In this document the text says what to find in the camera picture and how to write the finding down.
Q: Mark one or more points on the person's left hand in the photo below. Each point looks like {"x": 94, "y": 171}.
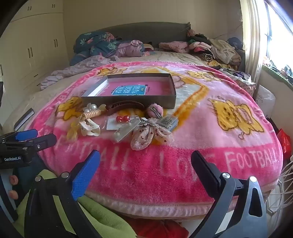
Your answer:
{"x": 13, "y": 180}

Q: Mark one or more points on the folded pink sweater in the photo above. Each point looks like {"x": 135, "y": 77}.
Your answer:
{"x": 174, "y": 45}

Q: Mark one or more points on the white plastic bag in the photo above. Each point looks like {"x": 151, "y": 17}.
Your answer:
{"x": 265, "y": 98}

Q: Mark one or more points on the pink cartoon printed blanket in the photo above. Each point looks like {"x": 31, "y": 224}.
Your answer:
{"x": 160, "y": 174}

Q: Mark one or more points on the cream wardrobe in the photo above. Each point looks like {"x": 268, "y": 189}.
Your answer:
{"x": 34, "y": 34}

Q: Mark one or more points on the lavender crumpled sheet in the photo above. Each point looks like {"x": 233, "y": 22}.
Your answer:
{"x": 91, "y": 63}

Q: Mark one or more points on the brown banana hair clip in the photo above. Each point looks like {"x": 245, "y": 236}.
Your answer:
{"x": 119, "y": 106}

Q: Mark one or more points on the white claw hair clip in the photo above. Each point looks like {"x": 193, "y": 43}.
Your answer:
{"x": 89, "y": 128}

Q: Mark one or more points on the grey bed headboard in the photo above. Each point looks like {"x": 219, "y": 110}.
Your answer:
{"x": 160, "y": 32}

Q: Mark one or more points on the black notebook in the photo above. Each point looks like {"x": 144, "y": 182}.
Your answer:
{"x": 23, "y": 119}

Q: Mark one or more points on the pile of mixed clothes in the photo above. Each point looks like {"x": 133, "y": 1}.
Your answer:
{"x": 222, "y": 50}

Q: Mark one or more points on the pearl flower hair clip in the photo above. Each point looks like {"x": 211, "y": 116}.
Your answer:
{"x": 93, "y": 106}

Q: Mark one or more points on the red cloth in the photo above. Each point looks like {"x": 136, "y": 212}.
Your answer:
{"x": 164, "y": 228}

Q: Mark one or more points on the pack of silver hair clips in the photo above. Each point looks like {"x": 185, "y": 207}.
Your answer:
{"x": 168, "y": 121}

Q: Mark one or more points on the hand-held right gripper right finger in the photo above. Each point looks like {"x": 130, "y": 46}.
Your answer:
{"x": 206, "y": 171}

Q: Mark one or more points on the red box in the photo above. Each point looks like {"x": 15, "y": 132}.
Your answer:
{"x": 283, "y": 140}

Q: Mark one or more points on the window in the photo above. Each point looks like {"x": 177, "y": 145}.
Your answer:
{"x": 281, "y": 29}

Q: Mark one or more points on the beige bed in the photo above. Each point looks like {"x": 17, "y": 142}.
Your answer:
{"x": 174, "y": 58}

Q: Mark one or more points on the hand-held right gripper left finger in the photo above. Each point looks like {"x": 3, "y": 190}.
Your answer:
{"x": 84, "y": 174}

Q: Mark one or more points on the pearl earrings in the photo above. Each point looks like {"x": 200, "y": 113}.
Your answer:
{"x": 124, "y": 132}

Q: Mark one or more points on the lavender jacket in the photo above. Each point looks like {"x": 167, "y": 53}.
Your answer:
{"x": 130, "y": 49}

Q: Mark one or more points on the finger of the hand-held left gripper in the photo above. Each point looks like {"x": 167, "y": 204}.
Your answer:
{"x": 45, "y": 140}
{"x": 26, "y": 135}

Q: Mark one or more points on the pink fluffy hair clip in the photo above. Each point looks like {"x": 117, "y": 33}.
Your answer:
{"x": 151, "y": 109}

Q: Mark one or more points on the dark floral quilt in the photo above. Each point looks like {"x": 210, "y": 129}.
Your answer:
{"x": 100, "y": 45}

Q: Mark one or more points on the heap of dark clothes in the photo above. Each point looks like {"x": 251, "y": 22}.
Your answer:
{"x": 240, "y": 76}

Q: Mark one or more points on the shallow grey cardboard box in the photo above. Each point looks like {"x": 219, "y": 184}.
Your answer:
{"x": 128, "y": 101}

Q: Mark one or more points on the colourful patterned cloth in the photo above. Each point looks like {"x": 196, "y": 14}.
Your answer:
{"x": 148, "y": 53}

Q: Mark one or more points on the red earrings on card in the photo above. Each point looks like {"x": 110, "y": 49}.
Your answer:
{"x": 121, "y": 118}

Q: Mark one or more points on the pink polka dot hair bow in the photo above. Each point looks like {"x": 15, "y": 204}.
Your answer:
{"x": 142, "y": 137}

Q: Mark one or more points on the lime green cloth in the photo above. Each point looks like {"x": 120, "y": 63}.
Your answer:
{"x": 107, "y": 219}

